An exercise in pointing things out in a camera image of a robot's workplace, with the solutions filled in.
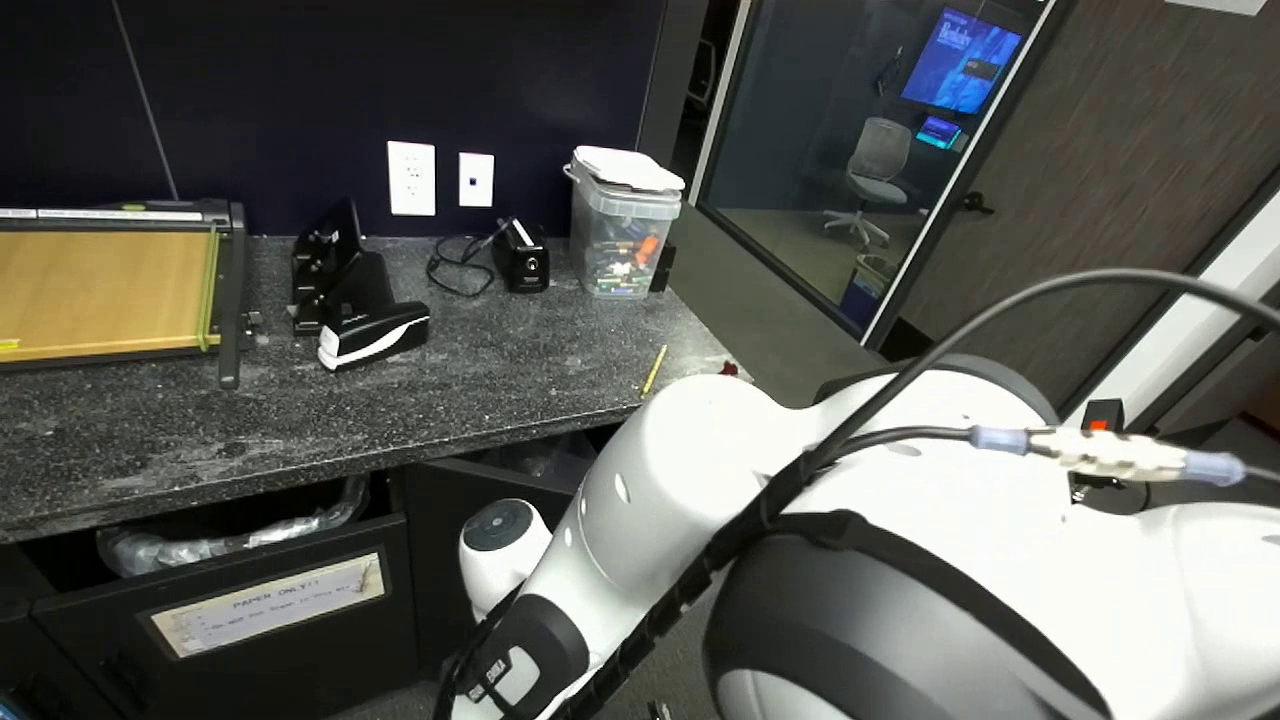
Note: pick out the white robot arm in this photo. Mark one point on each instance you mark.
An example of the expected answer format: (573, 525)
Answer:
(900, 550)

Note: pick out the black left cupboard door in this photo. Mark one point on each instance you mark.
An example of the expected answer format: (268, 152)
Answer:
(275, 632)

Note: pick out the white label on cupboard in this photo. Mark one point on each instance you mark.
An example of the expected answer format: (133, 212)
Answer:
(268, 606)

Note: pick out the yellow pencil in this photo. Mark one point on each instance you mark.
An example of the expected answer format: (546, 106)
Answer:
(655, 369)

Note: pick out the black pencil sharpener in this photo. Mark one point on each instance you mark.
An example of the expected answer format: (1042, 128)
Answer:
(520, 259)

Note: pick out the clear plastic storage container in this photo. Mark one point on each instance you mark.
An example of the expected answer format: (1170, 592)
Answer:
(620, 217)

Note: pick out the black and white stapler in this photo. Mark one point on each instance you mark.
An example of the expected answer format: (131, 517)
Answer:
(373, 333)

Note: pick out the glass window panel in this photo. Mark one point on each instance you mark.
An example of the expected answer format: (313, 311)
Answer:
(846, 132)

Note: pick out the yellow paper cutter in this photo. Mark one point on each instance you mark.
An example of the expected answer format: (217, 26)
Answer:
(131, 280)

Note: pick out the white wall outlet plate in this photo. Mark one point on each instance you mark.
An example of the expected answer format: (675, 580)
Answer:
(478, 178)

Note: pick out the white wall switch plate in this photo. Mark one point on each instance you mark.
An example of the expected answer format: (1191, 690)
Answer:
(410, 178)

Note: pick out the white cable connector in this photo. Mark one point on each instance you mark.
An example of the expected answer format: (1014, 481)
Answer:
(1114, 456)

